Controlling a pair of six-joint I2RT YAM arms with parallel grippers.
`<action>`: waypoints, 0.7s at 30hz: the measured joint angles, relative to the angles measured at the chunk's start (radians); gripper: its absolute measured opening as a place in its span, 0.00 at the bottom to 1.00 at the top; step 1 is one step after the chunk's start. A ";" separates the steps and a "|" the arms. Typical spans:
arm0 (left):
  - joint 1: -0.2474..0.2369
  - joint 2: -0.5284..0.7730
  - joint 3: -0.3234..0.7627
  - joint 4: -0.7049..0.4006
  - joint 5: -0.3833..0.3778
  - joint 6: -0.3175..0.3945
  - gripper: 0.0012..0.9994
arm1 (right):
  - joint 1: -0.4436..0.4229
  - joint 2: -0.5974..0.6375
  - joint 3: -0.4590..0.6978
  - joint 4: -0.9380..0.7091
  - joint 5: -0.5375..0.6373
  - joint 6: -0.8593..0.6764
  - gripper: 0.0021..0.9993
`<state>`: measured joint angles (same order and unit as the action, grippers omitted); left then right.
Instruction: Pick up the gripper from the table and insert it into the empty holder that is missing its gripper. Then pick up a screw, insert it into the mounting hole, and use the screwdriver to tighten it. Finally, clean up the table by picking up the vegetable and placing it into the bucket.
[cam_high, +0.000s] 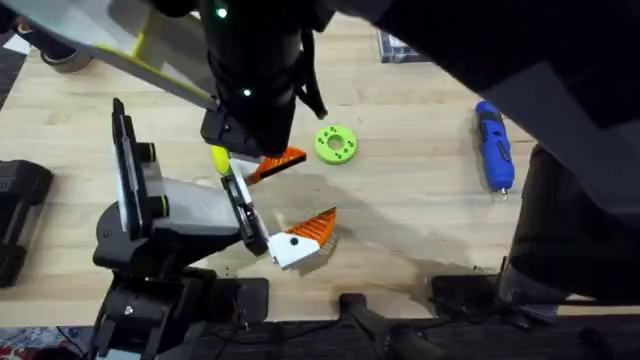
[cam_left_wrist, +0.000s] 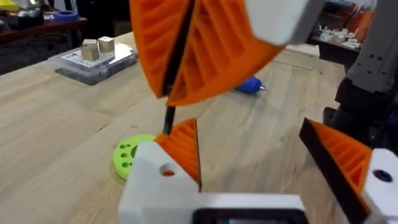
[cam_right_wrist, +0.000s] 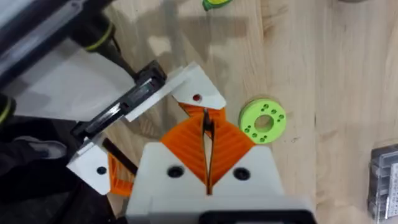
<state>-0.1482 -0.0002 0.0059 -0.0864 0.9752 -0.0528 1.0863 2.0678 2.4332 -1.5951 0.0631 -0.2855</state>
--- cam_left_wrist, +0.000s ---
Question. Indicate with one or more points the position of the clear box with wooden blocks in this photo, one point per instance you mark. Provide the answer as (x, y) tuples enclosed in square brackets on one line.
[(93, 65)]

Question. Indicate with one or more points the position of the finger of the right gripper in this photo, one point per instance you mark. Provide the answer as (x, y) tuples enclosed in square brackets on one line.
[(224, 46), (155, 40)]

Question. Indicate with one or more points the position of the black screw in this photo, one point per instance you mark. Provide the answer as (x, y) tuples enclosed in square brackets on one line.
[(169, 121)]

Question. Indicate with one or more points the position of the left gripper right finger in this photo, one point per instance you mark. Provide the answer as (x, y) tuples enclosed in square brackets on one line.
[(348, 161)]

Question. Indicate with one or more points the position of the blue electric screwdriver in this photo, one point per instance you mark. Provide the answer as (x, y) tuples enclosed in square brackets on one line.
[(248, 85)]

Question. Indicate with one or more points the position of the dark side table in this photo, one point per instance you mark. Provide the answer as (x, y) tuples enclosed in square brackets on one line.
[(31, 34)]

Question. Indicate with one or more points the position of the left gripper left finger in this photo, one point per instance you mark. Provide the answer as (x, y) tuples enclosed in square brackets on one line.
[(155, 186)]

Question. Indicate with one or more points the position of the heap of white orange parts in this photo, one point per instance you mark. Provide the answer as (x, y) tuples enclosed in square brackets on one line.
[(339, 34)]

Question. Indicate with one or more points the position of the pale wooden block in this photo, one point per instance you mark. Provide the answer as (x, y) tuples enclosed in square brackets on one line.
[(301, 54)]

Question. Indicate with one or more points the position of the green disc with holes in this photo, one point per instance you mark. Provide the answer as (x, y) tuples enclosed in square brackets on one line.
[(124, 155)]

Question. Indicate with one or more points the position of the blue tape roll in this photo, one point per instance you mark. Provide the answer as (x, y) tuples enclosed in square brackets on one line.
[(65, 15)]

